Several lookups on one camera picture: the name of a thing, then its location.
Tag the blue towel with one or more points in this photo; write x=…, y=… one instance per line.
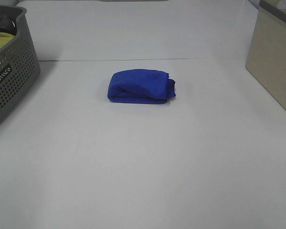
x=141, y=86

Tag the beige plastic bin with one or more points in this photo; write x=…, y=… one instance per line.
x=266, y=59

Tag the grey perforated plastic basket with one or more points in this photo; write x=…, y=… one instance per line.
x=19, y=65

